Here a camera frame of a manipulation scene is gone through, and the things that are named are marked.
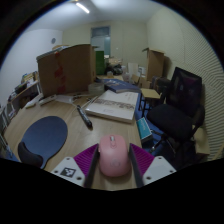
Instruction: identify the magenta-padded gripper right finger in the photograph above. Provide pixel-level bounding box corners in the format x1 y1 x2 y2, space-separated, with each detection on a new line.
128 143 177 188

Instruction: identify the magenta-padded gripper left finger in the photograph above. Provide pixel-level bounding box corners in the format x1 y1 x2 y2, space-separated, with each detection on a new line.
50 143 101 189

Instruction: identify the pink computer mouse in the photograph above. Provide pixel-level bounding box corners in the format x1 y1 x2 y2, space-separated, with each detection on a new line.
97 134 132 178

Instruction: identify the blue mouse pad, black wrist rest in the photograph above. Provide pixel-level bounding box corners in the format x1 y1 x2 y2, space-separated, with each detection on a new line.
17 115 69 170

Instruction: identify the teal box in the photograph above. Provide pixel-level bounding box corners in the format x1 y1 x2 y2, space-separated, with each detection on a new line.
135 116 154 141

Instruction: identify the black marker pen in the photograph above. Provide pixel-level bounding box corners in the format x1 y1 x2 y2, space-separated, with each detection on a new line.
76 104 94 129

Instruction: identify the black office chair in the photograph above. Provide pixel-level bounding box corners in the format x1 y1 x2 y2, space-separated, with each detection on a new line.
146 66 206 164

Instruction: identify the white paper sheet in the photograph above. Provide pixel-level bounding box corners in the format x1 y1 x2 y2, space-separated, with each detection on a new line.
54 94 76 104

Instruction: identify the wooden stool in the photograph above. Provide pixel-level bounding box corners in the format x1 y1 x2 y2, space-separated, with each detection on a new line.
138 87 162 118

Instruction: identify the white remote control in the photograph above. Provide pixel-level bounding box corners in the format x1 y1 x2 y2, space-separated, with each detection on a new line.
38 94 58 107

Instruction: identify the white hardcover book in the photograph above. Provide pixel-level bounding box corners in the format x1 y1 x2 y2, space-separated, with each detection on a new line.
83 89 140 124

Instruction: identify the small white flat device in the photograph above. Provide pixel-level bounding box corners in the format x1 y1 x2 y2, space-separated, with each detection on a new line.
24 97 43 110

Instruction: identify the dark blue book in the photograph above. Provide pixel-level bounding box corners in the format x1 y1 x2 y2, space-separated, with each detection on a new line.
103 78 142 94

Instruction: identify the shelf unit with books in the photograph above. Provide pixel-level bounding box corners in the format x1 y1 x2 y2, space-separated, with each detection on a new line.
0 70 42 134

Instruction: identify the large brown cardboard box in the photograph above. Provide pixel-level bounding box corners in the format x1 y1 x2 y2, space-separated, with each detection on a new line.
36 43 97 99

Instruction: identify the tall open cardboard box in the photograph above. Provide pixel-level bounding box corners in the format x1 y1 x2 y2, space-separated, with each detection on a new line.
142 47 166 82

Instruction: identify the green cabinet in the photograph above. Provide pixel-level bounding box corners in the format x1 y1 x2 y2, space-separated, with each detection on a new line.
95 49 106 76

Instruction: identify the door with glass pane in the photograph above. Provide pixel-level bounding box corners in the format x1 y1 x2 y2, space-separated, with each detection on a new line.
90 25 112 57

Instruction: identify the ceiling tube light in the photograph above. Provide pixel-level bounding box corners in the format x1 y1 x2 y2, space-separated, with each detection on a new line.
75 1 91 15

